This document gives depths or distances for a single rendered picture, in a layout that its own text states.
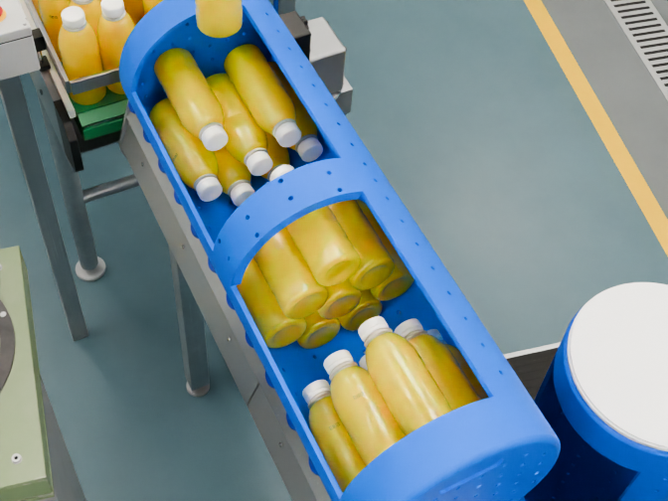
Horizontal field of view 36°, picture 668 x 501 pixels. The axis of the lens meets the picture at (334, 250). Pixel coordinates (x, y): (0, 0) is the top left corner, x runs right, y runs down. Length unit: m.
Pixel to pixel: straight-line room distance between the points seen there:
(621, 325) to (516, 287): 1.30
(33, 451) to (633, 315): 0.87
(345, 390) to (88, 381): 1.40
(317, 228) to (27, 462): 0.48
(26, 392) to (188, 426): 1.17
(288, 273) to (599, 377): 0.46
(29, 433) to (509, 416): 0.61
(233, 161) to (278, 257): 0.29
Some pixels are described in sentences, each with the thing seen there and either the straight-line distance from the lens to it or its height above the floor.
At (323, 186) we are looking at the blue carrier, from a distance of 1.36.
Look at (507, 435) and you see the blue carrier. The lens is 1.20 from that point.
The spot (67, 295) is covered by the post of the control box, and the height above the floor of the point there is 0.20.
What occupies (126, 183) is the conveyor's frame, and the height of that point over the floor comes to 0.31.
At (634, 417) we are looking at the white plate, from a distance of 1.48.
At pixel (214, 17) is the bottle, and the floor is 1.29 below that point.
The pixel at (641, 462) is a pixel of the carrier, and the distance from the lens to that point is 1.51.
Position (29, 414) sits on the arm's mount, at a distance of 1.40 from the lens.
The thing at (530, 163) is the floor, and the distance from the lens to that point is 3.12.
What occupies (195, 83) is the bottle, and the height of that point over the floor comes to 1.13.
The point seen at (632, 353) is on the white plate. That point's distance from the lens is 1.53.
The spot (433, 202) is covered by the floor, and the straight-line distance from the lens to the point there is 2.96.
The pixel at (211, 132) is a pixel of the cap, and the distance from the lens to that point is 1.58.
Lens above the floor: 2.28
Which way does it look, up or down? 54 degrees down
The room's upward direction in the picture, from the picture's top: 6 degrees clockwise
